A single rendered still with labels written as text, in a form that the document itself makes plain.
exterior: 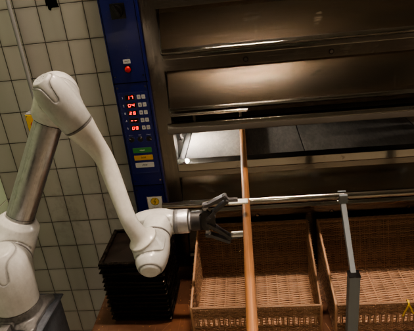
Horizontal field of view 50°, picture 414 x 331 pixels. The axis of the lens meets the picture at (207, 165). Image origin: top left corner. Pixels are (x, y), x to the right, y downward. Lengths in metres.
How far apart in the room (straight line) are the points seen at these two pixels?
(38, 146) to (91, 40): 0.63
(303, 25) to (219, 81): 0.42
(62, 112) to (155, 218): 0.50
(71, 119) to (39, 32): 0.78
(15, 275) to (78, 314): 1.28
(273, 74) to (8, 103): 1.22
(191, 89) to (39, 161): 0.75
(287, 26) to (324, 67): 0.25
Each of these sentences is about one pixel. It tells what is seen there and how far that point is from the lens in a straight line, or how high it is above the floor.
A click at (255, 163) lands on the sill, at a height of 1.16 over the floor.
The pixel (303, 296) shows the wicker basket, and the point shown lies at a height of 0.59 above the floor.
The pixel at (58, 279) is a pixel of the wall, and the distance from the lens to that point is 2.70.
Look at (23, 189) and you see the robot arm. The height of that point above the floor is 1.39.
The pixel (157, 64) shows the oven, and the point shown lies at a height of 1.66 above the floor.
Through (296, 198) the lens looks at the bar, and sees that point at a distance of 1.80.
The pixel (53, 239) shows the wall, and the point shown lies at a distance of 2.54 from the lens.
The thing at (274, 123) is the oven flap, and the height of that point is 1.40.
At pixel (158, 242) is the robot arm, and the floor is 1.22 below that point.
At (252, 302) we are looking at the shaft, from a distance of 1.27.
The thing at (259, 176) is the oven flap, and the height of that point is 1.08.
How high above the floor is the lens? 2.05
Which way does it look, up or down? 24 degrees down
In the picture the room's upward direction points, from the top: 6 degrees counter-clockwise
